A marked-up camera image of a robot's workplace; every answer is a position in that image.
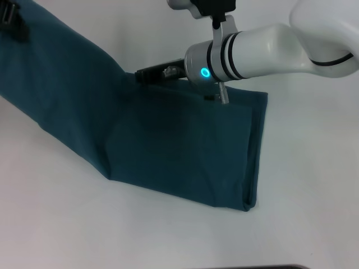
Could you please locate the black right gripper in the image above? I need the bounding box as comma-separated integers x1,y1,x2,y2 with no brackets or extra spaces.
134,57,191,85

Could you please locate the teal t-shirt with beige letters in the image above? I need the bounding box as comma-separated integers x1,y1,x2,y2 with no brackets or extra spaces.
0,0,269,213

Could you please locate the silver elbow plug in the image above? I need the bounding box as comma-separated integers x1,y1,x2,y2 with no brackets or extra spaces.
215,81,231,106

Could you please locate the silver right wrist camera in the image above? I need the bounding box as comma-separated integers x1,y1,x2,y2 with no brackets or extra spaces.
165,0,240,49

